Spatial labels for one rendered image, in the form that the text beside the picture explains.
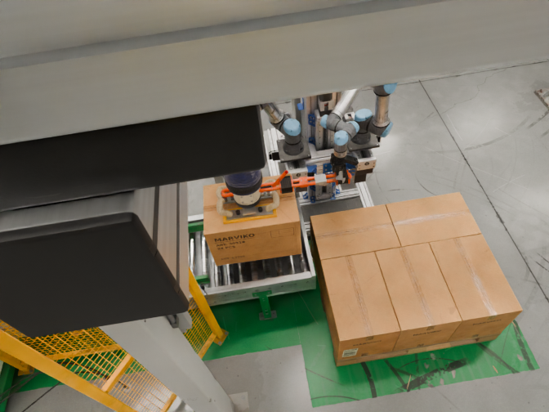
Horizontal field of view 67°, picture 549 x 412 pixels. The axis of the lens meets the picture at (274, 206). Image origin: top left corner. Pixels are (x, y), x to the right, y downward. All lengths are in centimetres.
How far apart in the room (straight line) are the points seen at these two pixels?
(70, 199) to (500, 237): 399
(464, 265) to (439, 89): 271
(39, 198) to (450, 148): 455
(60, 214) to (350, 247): 295
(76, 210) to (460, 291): 296
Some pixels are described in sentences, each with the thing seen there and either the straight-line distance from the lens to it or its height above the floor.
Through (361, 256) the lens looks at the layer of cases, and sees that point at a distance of 307.
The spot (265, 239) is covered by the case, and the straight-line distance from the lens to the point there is 269.
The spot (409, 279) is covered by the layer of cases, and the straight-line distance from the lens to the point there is 304.
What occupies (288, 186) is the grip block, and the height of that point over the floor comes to 124.
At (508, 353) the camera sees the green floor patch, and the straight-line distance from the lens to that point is 363.
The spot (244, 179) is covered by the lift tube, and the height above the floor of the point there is 143.
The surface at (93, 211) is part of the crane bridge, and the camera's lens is 20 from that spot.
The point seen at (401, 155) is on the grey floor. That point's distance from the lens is 449.
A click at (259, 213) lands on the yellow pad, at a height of 111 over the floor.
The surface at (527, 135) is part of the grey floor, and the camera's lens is 508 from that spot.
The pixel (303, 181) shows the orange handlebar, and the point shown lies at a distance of 256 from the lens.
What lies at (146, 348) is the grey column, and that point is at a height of 174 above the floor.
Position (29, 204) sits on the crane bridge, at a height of 305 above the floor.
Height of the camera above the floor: 319
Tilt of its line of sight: 53 degrees down
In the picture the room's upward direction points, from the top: 8 degrees counter-clockwise
